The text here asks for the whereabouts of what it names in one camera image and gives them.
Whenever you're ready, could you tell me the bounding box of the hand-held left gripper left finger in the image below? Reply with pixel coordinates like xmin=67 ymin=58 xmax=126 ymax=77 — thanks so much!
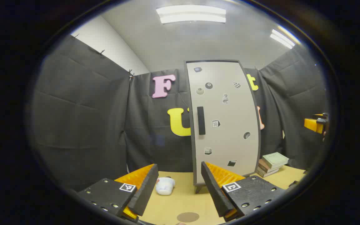
xmin=77 ymin=164 xmax=159 ymax=222

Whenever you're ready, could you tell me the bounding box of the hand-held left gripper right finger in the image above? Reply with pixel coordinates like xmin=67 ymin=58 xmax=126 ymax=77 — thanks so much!
xmin=201 ymin=162 xmax=285 ymax=222

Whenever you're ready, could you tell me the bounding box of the grey cabinet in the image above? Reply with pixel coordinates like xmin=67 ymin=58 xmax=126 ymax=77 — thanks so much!
xmin=185 ymin=59 xmax=262 ymax=194

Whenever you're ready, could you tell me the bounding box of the ceiling light panel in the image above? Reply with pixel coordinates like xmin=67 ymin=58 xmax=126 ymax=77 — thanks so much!
xmin=270 ymin=29 xmax=295 ymax=49
xmin=156 ymin=5 xmax=226 ymax=24

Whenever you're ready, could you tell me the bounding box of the black backdrop cloth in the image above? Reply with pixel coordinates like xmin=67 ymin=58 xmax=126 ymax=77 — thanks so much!
xmin=32 ymin=34 xmax=329 ymax=191

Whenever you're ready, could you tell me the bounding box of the brown round coaster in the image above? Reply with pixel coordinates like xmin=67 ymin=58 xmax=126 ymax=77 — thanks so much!
xmin=177 ymin=212 xmax=200 ymax=223

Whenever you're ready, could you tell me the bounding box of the black cabinet door handle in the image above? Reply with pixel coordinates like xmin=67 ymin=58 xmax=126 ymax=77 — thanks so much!
xmin=197 ymin=107 xmax=206 ymax=135

